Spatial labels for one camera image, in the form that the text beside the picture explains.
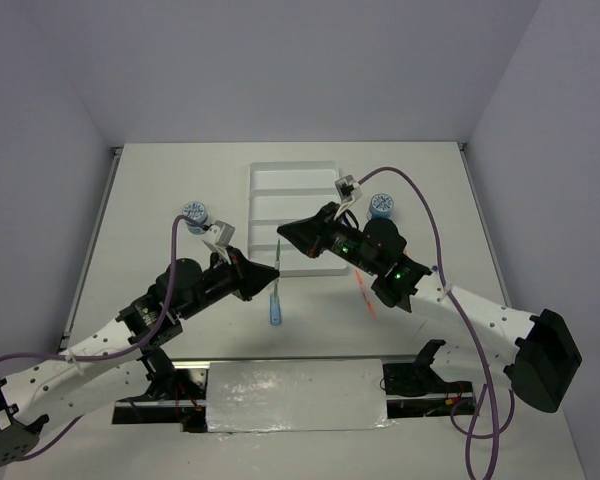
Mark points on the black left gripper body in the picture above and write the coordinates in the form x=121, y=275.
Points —
x=222, y=279

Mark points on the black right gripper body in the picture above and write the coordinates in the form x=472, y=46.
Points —
x=339, y=238

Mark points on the green white pen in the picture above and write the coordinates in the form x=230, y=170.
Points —
x=277, y=266

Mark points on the orange highlighter pen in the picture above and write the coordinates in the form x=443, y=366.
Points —
x=365, y=294

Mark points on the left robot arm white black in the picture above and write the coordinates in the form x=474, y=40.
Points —
x=125, y=357

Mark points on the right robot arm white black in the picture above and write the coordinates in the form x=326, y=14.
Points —
x=534, y=355

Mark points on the blue transparent eraser case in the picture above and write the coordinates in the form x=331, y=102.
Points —
x=275, y=313

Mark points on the white compartment tray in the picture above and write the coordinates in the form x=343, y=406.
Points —
x=282, y=192

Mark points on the blue cleaning putty jar right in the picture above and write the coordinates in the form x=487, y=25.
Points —
x=381, y=205

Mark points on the blue cleaning putty jar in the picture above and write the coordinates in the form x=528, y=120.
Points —
x=381, y=205
x=196, y=217

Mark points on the blue cleaning putty jar left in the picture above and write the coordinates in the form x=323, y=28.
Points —
x=196, y=217

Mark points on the silver foil covered plate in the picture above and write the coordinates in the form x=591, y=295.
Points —
x=295, y=396

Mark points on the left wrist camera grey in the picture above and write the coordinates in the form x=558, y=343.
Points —
x=217, y=238

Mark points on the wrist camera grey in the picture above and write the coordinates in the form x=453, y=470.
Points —
x=348, y=190
x=217, y=238

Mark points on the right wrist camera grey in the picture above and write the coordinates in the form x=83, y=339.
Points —
x=348, y=190

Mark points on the aluminium table edge rail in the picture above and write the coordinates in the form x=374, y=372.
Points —
x=65, y=337

